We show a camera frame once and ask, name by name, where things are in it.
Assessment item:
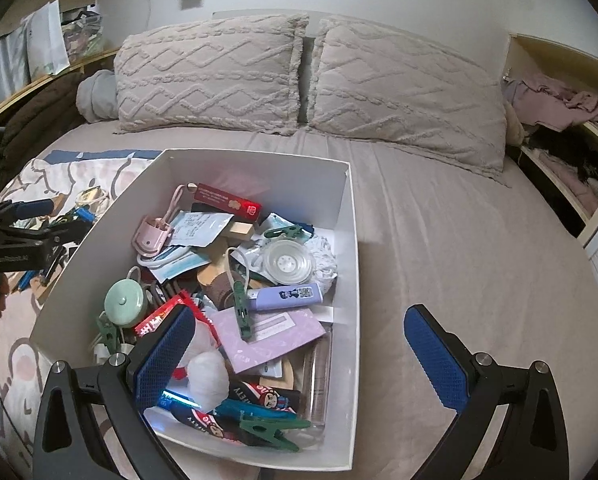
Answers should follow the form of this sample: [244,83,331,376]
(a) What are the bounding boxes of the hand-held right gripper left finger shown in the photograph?
[31,304,197,480]

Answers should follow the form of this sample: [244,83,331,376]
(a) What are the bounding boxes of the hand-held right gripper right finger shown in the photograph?
[404,304,570,480]

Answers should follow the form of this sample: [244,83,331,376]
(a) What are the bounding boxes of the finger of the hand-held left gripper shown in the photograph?
[0,199,56,226]
[9,220,94,281]

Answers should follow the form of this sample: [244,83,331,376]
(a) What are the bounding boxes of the green clothespin with white loop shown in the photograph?
[224,247,254,342]
[264,225,312,242]

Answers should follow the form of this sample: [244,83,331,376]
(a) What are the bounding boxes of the purple lighter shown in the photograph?
[246,282,324,311]

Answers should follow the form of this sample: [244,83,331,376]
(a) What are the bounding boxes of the white cardboard box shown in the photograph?
[29,147,360,471]

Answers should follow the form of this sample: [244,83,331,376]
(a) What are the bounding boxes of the green round tape measure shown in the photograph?
[104,266,147,328]

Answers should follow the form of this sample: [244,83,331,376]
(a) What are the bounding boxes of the black cartoon print lighter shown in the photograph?
[171,405,230,441]
[229,380,302,413]

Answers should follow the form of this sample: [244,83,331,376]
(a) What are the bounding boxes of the brown cylinder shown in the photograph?
[211,272,240,311]

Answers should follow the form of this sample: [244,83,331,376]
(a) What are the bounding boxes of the brown blanket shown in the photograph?
[0,72,87,171]

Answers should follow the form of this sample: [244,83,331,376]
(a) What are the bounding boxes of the pink eyelash curler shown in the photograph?
[131,184,186,256]

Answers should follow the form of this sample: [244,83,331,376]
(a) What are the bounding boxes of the blue face mask packet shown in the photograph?
[146,245,212,283]

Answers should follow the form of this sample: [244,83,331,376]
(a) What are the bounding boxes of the purple card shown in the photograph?
[211,307,327,373]

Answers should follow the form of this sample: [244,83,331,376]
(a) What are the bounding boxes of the beige bed sheet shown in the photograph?
[29,120,598,480]

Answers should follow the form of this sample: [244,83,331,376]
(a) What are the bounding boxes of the grey rolled pillow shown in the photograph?
[76,70,122,123]

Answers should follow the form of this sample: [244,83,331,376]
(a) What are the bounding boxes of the white paper packet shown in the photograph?
[171,211,234,248]

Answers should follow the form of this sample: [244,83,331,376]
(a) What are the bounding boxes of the grey curtain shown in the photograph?
[0,35,32,116]

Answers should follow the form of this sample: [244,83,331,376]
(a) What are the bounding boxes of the white lace cloth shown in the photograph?
[306,235,340,293]

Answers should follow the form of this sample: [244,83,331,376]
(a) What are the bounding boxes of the round clear plastic case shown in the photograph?
[261,240,316,286]

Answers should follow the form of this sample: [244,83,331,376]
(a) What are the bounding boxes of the red box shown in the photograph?
[191,182,262,221]

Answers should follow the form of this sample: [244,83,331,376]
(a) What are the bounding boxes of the white paper bag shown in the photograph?
[21,0,70,78]

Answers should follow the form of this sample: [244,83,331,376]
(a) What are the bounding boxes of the clear plastic bag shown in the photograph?
[59,7,104,61]

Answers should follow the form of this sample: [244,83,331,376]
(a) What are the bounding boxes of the beige textured pillow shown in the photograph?
[306,16,512,188]
[114,14,310,136]

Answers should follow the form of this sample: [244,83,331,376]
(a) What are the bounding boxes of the dark clothes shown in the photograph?
[524,125,598,196]

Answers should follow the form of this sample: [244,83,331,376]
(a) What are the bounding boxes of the pink clothes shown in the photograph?
[501,72,598,131]

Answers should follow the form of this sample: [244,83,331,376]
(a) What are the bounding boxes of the cream wooden shelf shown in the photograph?
[501,32,598,248]

